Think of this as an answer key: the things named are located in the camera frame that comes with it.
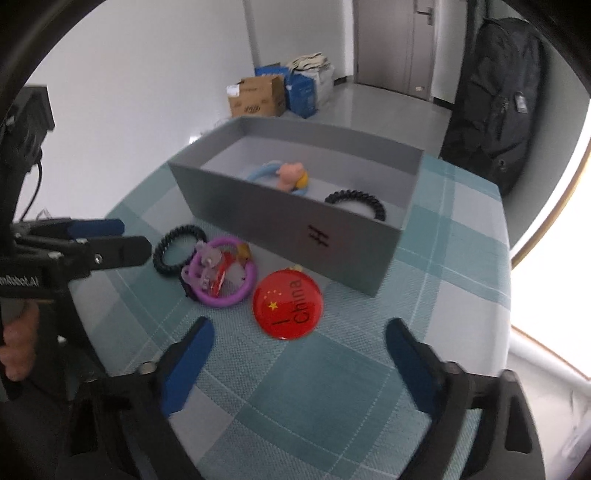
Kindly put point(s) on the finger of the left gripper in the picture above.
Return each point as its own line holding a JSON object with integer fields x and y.
{"x": 111, "y": 253}
{"x": 70, "y": 229}

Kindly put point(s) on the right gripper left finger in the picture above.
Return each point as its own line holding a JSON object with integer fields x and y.
{"x": 119, "y": 427}

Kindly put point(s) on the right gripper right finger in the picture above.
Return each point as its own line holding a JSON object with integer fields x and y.
{"x": 506, "y": 445}

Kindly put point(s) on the red clear hair clips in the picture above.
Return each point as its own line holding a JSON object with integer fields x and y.
{"x": 213, "y": 267}

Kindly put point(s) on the red China flag badge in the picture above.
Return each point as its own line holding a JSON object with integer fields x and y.
{"x": 287, "y": 304}

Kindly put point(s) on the grey cardboard box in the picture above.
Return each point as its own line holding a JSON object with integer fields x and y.
{"x": 345, "y": 225}

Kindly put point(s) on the pink pig toy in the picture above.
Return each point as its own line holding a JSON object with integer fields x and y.
{"x": 292, "y": 177}

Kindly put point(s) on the person's left hand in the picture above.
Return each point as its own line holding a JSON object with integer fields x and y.
{"x": 18, "y": 355}

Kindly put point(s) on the teal plaid tablecloth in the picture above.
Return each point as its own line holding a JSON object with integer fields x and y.
{"x": 330, "y": 405}

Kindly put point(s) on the brown cardboard box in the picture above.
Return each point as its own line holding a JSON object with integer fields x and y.
{"x": 257, "y": 96}

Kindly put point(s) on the blue cardboard box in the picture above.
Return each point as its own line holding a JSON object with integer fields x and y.
{"x": 300, "y": 90}

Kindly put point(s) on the black backpack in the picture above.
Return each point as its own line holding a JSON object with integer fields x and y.
{"x": 493, "y": 122}

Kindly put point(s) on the grey door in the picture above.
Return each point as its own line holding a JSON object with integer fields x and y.
{"x": 395, "y": 45}

